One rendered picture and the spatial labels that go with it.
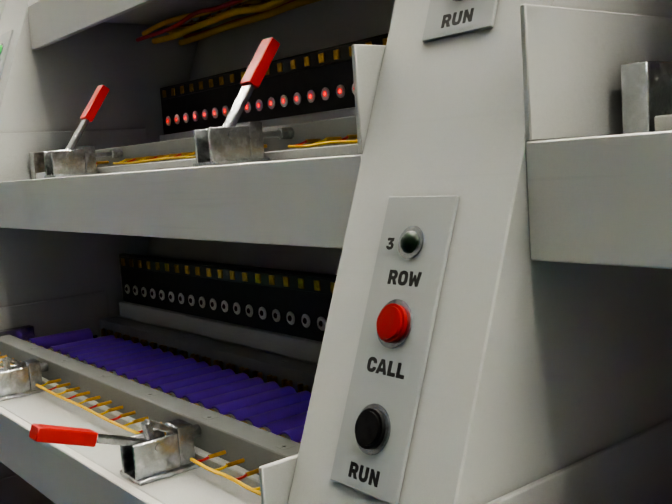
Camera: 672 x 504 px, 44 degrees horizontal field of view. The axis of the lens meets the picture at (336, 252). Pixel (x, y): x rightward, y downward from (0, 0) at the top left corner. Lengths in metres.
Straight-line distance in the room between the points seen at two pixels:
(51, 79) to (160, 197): 0.43
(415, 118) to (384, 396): 0.12
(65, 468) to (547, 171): 0.40
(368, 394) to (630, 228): 0.12
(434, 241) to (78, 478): 0.33
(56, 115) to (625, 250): 0.75
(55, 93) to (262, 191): 0.54
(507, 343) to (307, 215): 0.15
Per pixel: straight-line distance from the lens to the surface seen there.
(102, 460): 0.57
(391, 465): 0.33
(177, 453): 0.52
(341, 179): 0.40
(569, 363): 0.35
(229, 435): 0.51
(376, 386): 0.34
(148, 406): 0.60
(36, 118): 0.96
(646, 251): 0.30
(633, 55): 0.38
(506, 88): 0.34
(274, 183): 0.45
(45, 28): 0.93
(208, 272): 0.77
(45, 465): 0.64
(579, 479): 0.36
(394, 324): 0.34
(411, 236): 0.34
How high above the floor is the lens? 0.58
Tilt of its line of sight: 7 degrees up
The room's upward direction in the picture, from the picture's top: 12 degrees clockwise
